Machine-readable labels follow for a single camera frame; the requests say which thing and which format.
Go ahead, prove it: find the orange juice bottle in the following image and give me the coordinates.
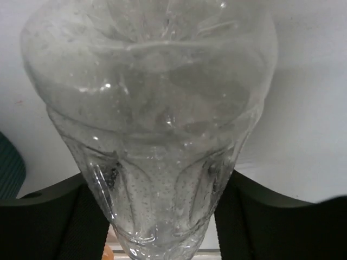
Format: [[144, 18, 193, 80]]
[[101, 244, 114, 260]]

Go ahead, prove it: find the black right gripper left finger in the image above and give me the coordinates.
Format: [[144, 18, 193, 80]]
[[1, 174, 109, 260]]

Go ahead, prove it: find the dark green plastic bin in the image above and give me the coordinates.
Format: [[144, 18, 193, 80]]
[[0, 133, 26, 200]]

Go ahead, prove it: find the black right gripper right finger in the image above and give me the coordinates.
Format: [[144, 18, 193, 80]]
[[214, 171, 346, 260]]

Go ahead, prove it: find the clear bottle white cap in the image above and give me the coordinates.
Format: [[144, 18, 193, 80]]
[[21, 1, 278, 259]]

